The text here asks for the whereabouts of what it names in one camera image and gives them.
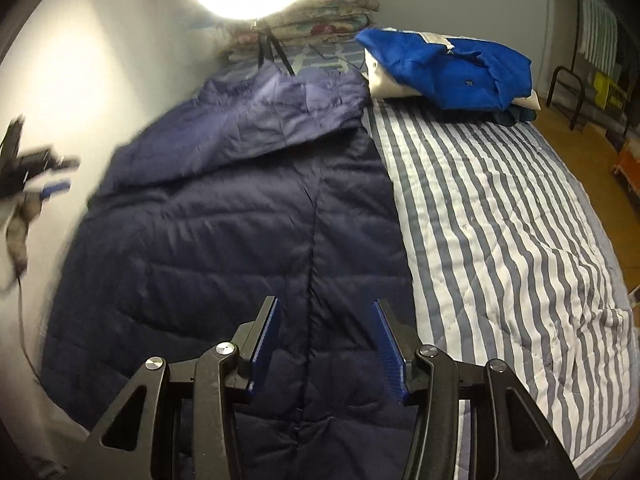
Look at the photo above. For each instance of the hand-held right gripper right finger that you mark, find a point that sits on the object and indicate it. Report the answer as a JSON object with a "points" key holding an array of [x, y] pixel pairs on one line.
{"points": [[387, 347]]}

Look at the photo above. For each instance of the striped hanging cloth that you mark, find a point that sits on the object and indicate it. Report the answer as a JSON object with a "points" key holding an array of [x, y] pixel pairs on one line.
{"points": [[597, 35]]}

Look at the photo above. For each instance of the navy quilted blanket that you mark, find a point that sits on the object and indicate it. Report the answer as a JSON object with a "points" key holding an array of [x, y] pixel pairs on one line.
{"points": [[225, 240]]}

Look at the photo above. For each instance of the white pillow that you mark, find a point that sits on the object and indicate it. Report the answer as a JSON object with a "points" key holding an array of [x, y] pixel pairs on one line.
{"points": [[400, 87]]}

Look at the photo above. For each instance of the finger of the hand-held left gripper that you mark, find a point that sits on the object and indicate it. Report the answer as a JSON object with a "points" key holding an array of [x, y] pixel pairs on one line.
{"points": [[52, 187]]}

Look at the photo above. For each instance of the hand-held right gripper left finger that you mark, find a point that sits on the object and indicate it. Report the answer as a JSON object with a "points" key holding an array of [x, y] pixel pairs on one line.
{"points": [[263, 347]]}

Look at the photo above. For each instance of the blue white striped quilt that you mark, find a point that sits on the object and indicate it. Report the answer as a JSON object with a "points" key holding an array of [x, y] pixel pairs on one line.
{"points": [[500, 240]]}

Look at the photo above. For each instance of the black tripod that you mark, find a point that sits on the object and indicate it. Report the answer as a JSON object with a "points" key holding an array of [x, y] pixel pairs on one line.
{"points": [[272, 45]]}

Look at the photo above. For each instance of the blue jacket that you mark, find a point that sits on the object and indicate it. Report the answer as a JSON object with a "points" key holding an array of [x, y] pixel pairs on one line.
{"points": [[450, 67]]}

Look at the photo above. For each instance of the stack of floral folded blankets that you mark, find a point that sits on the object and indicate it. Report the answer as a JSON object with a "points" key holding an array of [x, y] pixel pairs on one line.
{"points": [[320, 20]]}

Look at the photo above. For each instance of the orange box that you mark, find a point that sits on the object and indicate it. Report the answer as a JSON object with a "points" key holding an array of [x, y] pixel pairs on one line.
{"points": [[627, 162]]}

